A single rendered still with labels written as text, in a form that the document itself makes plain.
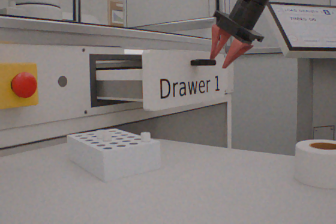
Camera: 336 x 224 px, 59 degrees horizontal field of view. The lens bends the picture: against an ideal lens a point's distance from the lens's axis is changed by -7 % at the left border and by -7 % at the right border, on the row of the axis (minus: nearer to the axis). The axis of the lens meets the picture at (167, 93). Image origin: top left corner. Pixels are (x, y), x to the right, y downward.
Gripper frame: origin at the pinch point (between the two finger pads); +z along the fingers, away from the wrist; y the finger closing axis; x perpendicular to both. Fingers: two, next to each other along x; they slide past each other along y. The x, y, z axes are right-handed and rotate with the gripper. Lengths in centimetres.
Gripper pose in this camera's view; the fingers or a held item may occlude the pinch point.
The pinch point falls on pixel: (219, 60)
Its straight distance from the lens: 68.4
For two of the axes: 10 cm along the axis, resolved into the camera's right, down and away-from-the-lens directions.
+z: -4.3, 8.1, 4.0
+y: -6.7, -5.8, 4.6
